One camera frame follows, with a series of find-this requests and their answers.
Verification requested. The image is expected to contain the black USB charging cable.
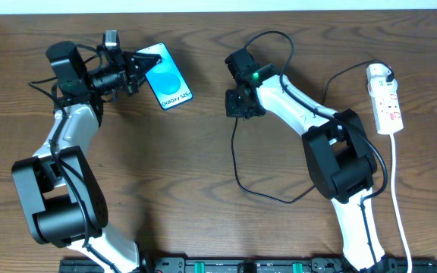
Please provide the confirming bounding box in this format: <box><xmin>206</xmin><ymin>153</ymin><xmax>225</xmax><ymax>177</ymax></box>
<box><xmin>231</xmin><ymin>59</ymin><xmax>395</xmax><ymax>205</ymax></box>

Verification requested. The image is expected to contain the white USB charger plug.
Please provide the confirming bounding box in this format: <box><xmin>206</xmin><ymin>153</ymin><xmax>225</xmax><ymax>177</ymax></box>
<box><xmin>366</xmin><ymin>62</ymin><xmax>395</xmax><ymax>83</ymax></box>

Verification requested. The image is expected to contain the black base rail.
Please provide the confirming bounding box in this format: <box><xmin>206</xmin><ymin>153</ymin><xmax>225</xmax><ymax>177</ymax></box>
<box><xmin>58</xmin><ymin>257</ymin><xmax>437</xmax><ymax>273</ymax></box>

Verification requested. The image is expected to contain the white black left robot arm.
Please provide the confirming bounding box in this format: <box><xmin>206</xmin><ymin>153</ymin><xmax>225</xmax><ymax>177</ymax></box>
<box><xmin>11</xmin><ymin>41</ymin><xmax>162</xmax><ymax>272</ymax></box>

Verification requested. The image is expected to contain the white power strip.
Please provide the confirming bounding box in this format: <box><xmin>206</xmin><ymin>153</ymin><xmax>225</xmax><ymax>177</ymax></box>
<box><xmin>367</xmin><ymin>77</ymin><xmax>404</xmax><ymax>135</ymax></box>

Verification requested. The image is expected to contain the blue Galaxy smartphone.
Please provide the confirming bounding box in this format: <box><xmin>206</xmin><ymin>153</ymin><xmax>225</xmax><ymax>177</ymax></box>
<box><xmin>137</xmin><ymin>42</ymin><xmax>193</xmax><ymax>111</ymax></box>

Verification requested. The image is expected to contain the white power strip cord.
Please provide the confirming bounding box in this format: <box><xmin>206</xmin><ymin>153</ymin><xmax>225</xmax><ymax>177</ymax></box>
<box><xmin>388</xmin><ymin>132</ymin><xmax>413</xmax><ymax>273</ymax></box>

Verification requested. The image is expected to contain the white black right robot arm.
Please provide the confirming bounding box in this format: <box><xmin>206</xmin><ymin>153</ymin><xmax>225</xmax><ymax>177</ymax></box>
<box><xmin>225</xmin><ymin>49</ymin><xmax>386</xmax><ymax>272</ymax></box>

